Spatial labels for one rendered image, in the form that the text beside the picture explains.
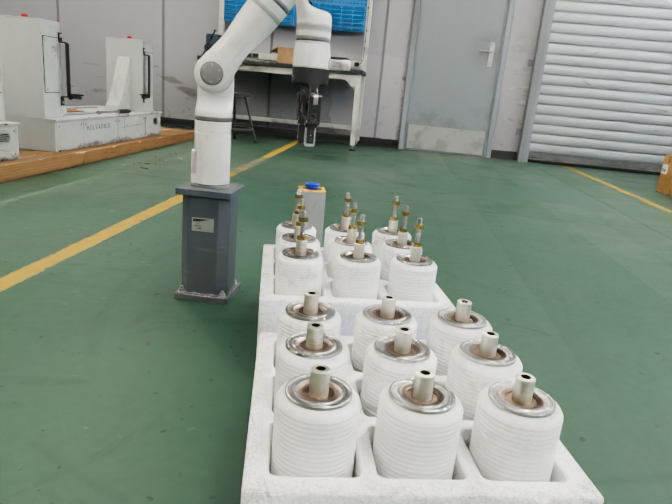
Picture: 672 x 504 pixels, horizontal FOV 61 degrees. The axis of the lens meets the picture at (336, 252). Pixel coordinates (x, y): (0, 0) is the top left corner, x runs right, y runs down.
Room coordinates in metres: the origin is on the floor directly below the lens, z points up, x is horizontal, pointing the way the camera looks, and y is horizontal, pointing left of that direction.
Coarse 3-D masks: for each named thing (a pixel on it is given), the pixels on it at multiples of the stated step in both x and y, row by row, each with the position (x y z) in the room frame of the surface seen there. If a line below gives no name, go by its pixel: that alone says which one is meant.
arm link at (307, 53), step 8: (296, 40) 1.21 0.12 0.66; (304, 40) 1.19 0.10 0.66; (312, 40) 1.19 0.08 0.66; (296, 48) 1.20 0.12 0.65; (304, 48) 1.19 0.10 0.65; (312, 48) 1.18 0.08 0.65; (320, 48) 1.19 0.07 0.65; (328, 48) 1.21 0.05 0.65; (296, 56) 1.20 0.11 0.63; (304, 56) 1.18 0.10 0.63; (312, 56) 1.18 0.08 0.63; (320, 56) 1.19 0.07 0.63; (328, 56) 1.21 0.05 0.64; (296, 64) 1.20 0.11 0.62; (304, 64) 1.18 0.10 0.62; (312, 64) 1.18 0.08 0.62; (320, 64) 1.19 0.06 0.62; (328, 64) 1.21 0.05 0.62; (336, 64) 1.20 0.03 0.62; (344, 64) 1.19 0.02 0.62
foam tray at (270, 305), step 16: (272, 256) 1.30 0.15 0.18; (272, 272) 1.18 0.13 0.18; (272, 288) 1.08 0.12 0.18; (384, 288) 1.14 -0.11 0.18; (272, 304) 1.02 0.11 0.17; (336, 304) 1.04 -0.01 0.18; (352, 304) 1.04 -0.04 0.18; (368, 304) 1.05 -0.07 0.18; (400, 304) 1.06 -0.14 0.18; (416, 304) 1.07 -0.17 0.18; (432, 304) 1.07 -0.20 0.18; (448, 304) 1.08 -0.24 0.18; (272, 320) 1.02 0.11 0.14; (352, 320) 1.04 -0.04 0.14; (416, 320) 1.06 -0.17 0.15; (416, 336) 1.06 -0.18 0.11; (256, 352) 1.02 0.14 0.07
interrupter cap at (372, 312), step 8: (376, 304) 0.85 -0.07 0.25; (368, 312) 0.82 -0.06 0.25; (376, 312) 0.82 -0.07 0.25; (400, 312) 0.83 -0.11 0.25; (408, 312) 0.83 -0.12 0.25; (376, 320) 0.78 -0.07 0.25; (384, 320) 0.79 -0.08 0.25; (392, 320) 0.79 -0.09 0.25; (400, 320) 0.79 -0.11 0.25; (408, 320) 0.79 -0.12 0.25
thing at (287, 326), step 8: (280, 312) 0.80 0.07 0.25; (336, 312) 0.81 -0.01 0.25; (280, 320) 0.78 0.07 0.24; (288, 320) 0.77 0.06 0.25; (296, 320) 0.77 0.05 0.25; (328, 320) 0.78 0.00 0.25; (336, 320) 0.79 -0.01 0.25; (280, 328) 0.78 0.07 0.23; (288, 328) 0.77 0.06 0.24; (296, 328) 0.76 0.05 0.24; (304, 328) 0.76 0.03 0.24; (328, 328) 0.77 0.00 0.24; (336, 328) 0.78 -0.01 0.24; (280, 336) 0.78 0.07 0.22; (288, 336) 0.76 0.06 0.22; (336, 336) 0.78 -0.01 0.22
